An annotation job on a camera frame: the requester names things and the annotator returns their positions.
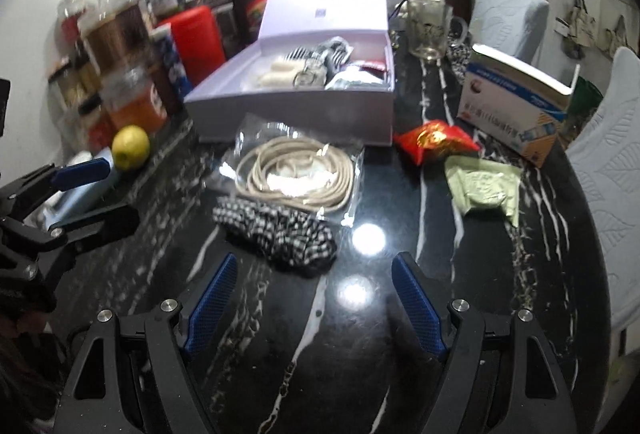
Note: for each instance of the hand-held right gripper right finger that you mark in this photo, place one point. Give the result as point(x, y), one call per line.
point(417, 309)

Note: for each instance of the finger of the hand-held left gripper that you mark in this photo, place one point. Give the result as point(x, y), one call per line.
point(82, 172)
point(100, 220)

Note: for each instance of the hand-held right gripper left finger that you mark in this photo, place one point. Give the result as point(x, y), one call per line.
point(215, 304)

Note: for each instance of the black white checkered cloth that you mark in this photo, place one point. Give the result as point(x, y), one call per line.
point(277, 229)

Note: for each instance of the pale green packet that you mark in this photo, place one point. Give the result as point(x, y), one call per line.
point(485, 186)

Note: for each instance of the red gold foil packet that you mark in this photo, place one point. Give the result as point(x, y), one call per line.
point(435, 139)

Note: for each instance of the silver foil packet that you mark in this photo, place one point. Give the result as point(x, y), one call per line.
point(350, 79)

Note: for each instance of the red labelled snack packet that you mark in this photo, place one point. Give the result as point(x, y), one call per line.
point(372, 64)

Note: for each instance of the lavender gift box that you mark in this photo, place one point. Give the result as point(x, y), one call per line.
point(325, 14)

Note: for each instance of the light blue case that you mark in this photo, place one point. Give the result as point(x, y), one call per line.
point(75, 206)

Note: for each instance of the yellow lemon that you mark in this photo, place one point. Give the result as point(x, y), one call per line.
point(131, 147)

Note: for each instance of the cluster of clear food jars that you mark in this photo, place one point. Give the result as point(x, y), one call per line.
point(115, 54)

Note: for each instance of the blue tablet tube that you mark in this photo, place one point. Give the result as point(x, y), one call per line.
point(172, 62)

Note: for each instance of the red cylinder can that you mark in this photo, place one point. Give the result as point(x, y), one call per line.
point(197, 34)

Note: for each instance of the white blue carton box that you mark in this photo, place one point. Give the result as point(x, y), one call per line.
point(520, 114)

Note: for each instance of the chair with light blue cover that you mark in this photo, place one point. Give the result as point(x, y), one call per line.
point(610, 164)
point(505, 19)

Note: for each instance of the dark green bag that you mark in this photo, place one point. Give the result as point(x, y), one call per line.
point(585, 99)

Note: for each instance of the glass mug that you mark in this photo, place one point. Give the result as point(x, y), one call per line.
point(430, 32)

